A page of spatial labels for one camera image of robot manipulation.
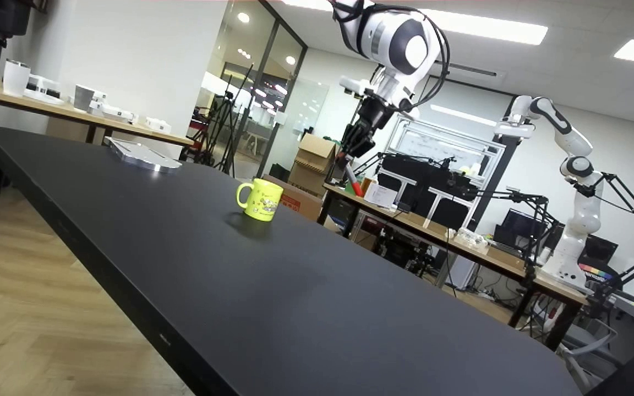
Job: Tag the white card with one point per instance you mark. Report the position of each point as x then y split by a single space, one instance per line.
380 196

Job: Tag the row of black monitors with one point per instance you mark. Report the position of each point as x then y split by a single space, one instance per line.
432 187

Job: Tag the silver metal plate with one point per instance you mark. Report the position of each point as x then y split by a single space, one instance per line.
143 154

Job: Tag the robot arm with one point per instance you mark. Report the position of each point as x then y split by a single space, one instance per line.
399 41

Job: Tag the white tumbler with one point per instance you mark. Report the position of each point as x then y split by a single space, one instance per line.
15 78

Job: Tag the camera on mount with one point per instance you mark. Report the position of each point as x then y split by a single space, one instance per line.
520 220

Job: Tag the long wooden table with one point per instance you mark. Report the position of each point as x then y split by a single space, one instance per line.
438 234

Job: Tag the stand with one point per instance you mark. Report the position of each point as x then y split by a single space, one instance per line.
228 129

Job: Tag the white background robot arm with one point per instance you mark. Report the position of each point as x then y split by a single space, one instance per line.
578 214

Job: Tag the office chair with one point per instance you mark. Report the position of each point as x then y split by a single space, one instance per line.
589 346

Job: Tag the whiteboard in aluminium frame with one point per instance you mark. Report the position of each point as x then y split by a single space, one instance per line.
443 146

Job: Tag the black laptop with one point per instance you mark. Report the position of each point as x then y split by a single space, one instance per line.
520 231

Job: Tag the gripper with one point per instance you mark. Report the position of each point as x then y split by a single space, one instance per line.
375 114

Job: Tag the row of white devices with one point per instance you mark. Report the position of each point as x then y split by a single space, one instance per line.
116 113

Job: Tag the red pen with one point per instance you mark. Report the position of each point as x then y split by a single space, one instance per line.
353 180

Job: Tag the yellow mug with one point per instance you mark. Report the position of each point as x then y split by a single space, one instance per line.
262 201

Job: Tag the stack of cardboard boxes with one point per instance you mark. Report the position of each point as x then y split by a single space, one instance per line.
310 165

